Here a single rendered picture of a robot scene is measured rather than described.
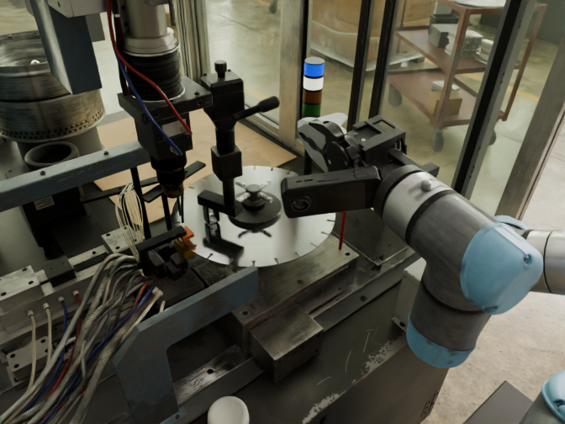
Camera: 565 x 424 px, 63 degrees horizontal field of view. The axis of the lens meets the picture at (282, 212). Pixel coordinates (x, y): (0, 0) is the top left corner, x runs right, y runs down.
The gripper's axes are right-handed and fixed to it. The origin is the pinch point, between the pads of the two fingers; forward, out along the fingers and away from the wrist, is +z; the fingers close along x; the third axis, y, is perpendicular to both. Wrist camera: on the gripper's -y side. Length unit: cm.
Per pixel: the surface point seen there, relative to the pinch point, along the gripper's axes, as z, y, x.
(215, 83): 11.6, -6.9, 5.1
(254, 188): 16.7, -2.8, -20.8
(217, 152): 13.0, -9.0, -7.2
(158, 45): 11.3, -13.3, 13.0
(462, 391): -4, 52, -132
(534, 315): 7, 105, -141
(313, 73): 33.7, 22.3, -11.6
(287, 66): 68, 33, -26
